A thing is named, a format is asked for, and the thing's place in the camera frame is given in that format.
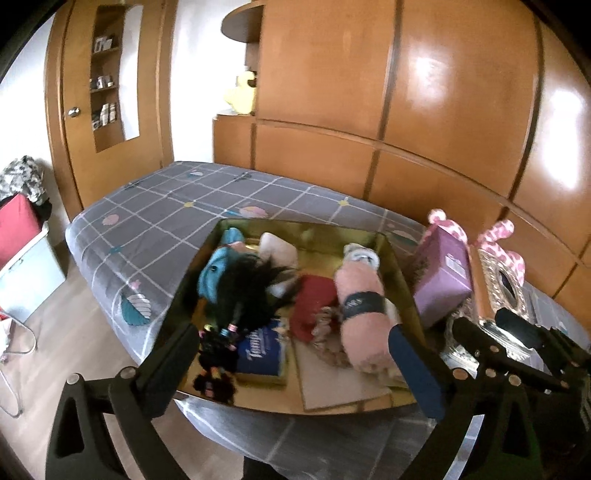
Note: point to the white socks bundle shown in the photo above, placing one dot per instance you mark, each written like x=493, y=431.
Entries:
x=362, y=256

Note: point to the gold tray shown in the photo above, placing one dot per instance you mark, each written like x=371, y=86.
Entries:
x=323, y=230

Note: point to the white cloth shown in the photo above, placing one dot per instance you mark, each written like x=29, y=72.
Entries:
x=277, y=249

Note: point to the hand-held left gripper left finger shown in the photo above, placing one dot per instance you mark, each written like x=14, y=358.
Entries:
x=173, y=364

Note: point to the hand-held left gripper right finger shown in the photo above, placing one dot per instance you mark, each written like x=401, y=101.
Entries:
x=415, y=369

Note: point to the pink towel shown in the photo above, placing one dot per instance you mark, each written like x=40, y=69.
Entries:
x=364, y=337

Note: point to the bed with grey checked sheet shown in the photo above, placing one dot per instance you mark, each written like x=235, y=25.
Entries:
x=161, y=203

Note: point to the white card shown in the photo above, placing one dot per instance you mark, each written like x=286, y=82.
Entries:
x=341, y=387

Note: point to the blue tissue packet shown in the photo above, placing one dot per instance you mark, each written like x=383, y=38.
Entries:
x=263, y=346

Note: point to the camouflage cloth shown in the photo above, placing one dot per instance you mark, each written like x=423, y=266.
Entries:
x=23, y=175

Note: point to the ornate metallic tissue box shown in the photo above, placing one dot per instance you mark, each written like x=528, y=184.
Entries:
x=503, y=277

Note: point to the pink spotted plush toy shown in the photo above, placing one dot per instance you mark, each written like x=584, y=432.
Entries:
x=501, y=233

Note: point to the blue plush toy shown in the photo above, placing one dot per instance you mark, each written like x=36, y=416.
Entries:
x=214, y=277

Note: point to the purple box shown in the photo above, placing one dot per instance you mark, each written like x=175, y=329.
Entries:
x=443, y=277

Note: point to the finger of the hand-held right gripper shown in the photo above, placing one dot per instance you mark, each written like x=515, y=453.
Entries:
x=521, y=330
x=471, y=337

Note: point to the wooden door with shelf niche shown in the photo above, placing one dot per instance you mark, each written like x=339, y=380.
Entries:
x=74, y=161

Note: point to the white storage bin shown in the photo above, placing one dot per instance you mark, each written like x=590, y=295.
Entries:
x=41, y=272

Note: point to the yellow plush toy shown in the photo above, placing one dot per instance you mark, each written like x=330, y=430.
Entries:
x=242, y=94

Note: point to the wooden wardrobe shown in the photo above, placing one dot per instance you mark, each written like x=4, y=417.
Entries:
x=415, y=92

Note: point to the red cloth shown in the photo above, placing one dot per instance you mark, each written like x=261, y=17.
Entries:
x=314, y=300

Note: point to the group of small bottles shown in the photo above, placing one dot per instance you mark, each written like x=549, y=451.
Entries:
x=108, y=114

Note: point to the black hair wig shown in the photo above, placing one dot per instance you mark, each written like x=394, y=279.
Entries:
x=249, y=286

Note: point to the red bag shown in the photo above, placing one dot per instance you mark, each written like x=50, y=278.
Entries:
x=18, y=226

